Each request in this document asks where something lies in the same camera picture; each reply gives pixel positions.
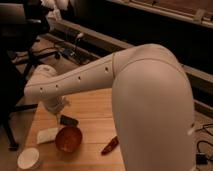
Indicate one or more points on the black rectangular device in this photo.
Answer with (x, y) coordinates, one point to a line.
(68, 121)

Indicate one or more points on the black office chair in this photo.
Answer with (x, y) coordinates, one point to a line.
(21, 22)

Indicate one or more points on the white paper cup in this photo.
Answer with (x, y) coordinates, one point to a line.
(29, 159)

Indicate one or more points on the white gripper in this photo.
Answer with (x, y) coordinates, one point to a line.
(55, 105)

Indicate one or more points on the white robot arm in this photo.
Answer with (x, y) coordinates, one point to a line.
(152, 104)

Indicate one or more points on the dark chair at left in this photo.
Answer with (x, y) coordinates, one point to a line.
(11, 92)

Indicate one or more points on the power strip on floor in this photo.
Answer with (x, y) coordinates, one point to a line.
(71, 54)

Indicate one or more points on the red chili pepper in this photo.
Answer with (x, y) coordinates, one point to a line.
(110, 146)

